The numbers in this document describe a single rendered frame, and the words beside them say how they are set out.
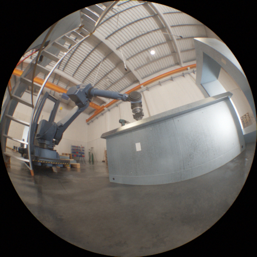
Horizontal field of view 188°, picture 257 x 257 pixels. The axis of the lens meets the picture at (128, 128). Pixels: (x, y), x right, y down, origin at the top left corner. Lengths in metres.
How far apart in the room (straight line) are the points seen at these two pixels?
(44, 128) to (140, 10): 8.78
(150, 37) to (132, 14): 2.67
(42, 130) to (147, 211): 1.70
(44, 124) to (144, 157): 1.66
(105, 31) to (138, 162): 8.08
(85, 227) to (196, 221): 0.41
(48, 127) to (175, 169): 1.92
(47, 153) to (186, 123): 2.01
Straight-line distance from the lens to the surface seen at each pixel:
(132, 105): 1.00
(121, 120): 1.18
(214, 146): 0.84
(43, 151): 1.66
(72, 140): 11.71
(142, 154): 0.77
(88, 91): 1.45
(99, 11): 1.20
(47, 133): 1.65
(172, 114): 0.72
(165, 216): 0.43
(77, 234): 0.42
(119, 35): 7.80
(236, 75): 1.28
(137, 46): 8.02
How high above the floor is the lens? 0.32
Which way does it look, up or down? 20 degrees up
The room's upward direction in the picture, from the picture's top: 7 degrees counter-clockwise
